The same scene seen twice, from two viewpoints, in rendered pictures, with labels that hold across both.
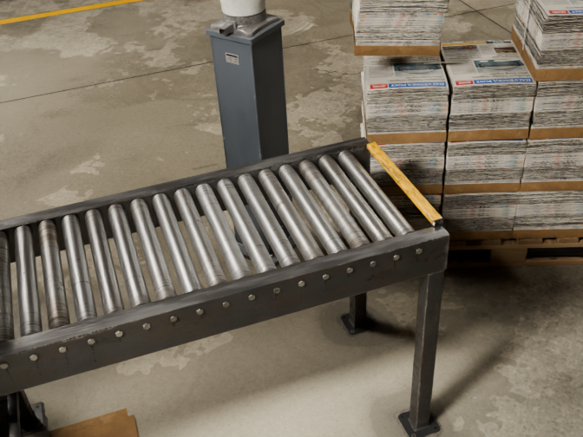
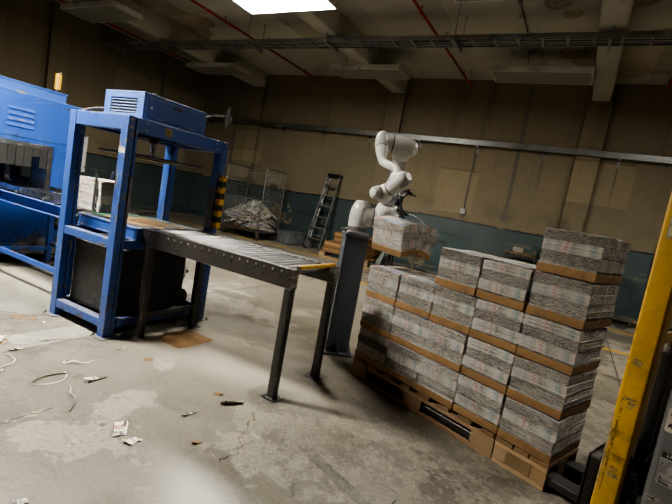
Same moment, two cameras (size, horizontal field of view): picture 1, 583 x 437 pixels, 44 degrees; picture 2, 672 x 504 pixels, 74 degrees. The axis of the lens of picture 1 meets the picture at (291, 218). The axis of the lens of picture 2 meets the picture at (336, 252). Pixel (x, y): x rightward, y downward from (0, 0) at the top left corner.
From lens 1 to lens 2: 2.47 m
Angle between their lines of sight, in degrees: 51
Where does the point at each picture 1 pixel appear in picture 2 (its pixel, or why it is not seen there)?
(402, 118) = (380, 285)
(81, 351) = (178, 245)
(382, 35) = (381, 239)
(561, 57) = (447, 273)
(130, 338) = (190, 248)
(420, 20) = (394, 235)
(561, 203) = (440, 374)
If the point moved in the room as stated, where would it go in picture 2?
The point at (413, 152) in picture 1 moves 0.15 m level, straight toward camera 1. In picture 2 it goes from (381, 306) to (364, 306)
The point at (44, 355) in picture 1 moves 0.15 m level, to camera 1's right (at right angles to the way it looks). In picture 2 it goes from (170, 240) to (180, 244)
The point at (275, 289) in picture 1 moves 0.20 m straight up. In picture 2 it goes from (231, 255) to (236, 224)
